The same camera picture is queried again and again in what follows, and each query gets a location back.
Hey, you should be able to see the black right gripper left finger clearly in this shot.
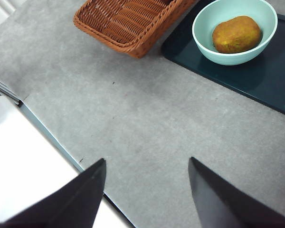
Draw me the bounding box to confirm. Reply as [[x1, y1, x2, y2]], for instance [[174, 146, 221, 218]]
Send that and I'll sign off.
[[0, 158, 107, 228]]

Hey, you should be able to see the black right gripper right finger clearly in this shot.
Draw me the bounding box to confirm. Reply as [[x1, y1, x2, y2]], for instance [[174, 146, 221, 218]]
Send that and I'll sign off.
[[188, 156, 285, 228]]

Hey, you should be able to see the teal ceramic bowl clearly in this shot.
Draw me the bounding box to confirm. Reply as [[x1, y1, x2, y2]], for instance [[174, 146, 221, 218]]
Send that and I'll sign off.
[[191, 0, 279, 66]]

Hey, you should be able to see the black rectangular tray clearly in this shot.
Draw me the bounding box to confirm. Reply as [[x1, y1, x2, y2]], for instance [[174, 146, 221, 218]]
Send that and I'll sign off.
[[161, 0, 285, 118]]

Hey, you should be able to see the brown wicker basket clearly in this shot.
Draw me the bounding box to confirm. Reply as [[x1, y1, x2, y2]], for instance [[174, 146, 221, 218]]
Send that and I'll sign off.
[[73, 0, 198, 59]]

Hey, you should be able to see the grey ribbed metal rail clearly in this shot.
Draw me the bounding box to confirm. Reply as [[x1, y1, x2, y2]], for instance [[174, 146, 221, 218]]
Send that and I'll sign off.
[[0, 67, 22, 106]]

